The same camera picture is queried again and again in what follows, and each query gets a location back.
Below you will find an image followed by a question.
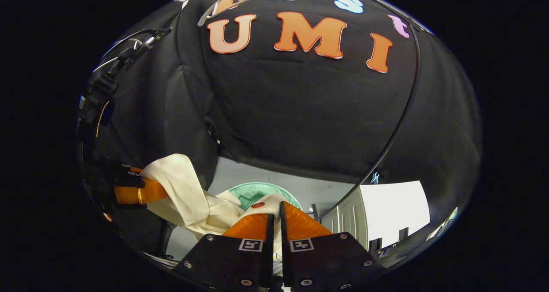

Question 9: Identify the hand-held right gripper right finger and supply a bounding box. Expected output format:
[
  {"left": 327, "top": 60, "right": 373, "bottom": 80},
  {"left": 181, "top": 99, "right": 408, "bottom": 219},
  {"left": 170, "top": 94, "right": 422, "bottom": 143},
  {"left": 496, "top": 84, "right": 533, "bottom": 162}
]
[{"left": 280, "top": 201, "right": 386, "bottom": 289}]

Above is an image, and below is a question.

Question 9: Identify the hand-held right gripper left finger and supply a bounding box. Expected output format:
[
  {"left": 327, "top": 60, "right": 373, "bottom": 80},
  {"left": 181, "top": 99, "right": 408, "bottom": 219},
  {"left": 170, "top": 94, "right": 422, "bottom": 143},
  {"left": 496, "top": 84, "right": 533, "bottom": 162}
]
[{"left": 174, "top": 214, "right": 275, "bottom": 290}]

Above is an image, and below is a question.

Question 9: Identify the cream button shirt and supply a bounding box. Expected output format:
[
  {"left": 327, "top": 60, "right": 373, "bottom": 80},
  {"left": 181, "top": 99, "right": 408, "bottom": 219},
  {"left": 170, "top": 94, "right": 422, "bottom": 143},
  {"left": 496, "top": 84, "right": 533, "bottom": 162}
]
[{"left": 141, "top": 154, "right": 301, "bottom": 262}]

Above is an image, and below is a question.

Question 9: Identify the empty white plastic hanger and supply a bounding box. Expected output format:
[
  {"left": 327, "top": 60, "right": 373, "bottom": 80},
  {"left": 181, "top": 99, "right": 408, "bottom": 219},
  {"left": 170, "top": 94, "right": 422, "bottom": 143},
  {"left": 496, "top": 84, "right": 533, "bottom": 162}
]
[{"left": 197, "top": 0, "right": 275, "bottom": 27}]

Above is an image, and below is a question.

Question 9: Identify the gripper cable bundle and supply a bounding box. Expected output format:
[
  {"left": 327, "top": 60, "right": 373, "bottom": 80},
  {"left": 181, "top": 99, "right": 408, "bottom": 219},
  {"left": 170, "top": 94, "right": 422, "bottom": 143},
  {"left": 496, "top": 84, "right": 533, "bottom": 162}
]
[{"left": 91, "top": 26, "right": 173, "bottom": 76}]

